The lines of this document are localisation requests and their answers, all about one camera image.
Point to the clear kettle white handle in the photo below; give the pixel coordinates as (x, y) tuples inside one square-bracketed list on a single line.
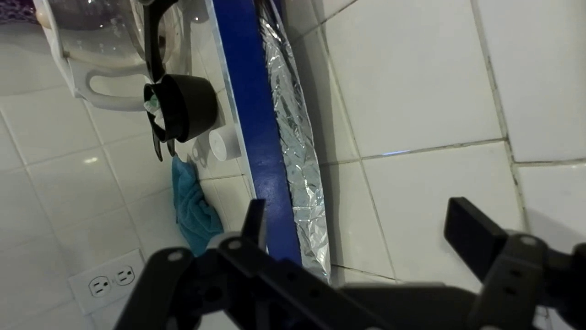
[(99, 47)]

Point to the teal cloth rag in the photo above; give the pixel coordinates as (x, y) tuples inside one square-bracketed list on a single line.
[(196, 219)]

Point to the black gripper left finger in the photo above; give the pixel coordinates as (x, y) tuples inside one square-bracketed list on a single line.
[(235, 276)]

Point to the silver tin foil roll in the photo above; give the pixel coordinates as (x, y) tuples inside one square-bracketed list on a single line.
[(297, 144)]

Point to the white measuring cup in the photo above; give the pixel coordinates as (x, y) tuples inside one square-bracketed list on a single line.
[(222, 144)]

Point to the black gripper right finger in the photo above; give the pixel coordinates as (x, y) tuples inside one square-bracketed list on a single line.
[(518, 272)]

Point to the white wall outlet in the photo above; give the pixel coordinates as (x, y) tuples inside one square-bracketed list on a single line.
[(106, 283)]

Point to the black measuring cup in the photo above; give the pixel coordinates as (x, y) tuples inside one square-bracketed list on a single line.
[(178, 107)]

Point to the blue tin foil box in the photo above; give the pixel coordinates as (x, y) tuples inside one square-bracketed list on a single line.
[(249, 84)]

